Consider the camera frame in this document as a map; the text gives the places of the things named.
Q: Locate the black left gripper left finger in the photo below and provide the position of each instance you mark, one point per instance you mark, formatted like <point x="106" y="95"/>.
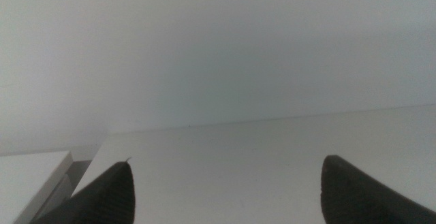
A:
<point x="105" y="196"/>

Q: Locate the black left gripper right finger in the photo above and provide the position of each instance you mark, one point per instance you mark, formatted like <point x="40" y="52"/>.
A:
<point x="351" y="196"/>

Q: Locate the white side table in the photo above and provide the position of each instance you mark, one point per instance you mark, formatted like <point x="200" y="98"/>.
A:
<point x="30" y="179"/>

